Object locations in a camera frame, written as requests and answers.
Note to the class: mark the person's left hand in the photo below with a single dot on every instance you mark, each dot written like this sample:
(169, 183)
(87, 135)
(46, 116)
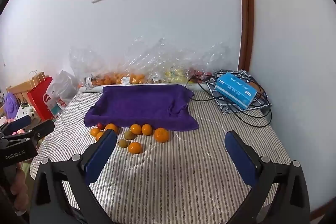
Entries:
(22, 190)

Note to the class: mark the brown wooden door frame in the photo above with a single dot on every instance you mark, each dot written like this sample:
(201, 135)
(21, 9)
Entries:
(246, 16)

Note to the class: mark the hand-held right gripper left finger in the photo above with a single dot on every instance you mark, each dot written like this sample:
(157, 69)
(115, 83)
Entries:
(101, 158)

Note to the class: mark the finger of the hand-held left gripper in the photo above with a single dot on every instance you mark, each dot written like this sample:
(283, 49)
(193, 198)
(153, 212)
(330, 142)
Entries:
(42, 129)
(19, 123)

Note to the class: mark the purple plush toy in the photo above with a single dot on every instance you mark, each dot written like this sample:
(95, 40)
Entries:
(10, 106)

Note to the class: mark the striped bed sheet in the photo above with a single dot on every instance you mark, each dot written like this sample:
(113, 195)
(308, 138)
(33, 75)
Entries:
(183, 174)

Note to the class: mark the purple towel-lined tray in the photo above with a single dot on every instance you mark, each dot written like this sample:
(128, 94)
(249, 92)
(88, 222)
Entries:
(141, 106)

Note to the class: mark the white spotted plush toy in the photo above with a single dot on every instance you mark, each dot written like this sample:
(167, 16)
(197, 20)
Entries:
(26, 111)

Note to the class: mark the red paper bag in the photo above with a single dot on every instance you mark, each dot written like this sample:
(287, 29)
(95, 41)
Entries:
(40, 100)

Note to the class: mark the large orange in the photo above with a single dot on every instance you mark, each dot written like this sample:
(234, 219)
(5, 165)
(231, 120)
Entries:
(161, 134)

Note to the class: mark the small orange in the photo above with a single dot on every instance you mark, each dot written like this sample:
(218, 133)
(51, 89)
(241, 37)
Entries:
(94, 132)
(135, 148)
(99, 135)
(147, 129)
(136, 129)
(111, 127)

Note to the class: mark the clear bag of carrots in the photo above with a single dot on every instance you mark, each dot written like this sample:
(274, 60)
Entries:
(97, 80)

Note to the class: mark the blue tissue box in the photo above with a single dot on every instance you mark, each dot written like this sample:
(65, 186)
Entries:
(236, 91)

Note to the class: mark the small red tomato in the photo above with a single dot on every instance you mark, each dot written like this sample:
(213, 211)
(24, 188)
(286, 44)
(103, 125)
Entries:
(100, 125)

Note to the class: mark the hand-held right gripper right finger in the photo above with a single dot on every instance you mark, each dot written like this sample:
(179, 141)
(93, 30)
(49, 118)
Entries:
(241, 158)

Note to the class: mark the black white patterned cloth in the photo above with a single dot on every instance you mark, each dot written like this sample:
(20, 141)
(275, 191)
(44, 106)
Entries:
(223, 106)

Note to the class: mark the yellow-green citrus fruit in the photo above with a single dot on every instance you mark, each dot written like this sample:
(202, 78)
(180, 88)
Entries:
(129, 135)
(122, 143)

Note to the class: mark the clear bag of oranges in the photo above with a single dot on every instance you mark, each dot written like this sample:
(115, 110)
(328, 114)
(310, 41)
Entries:
(115, 78)

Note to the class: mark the white plastic bag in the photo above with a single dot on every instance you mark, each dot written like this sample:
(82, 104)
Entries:
(61, 90)

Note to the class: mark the brown paper bag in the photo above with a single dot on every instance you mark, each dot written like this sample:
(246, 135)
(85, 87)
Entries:
(18, 90)

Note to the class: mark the clear bag of red fruit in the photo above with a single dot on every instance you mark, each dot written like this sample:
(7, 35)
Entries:
(200, 75)

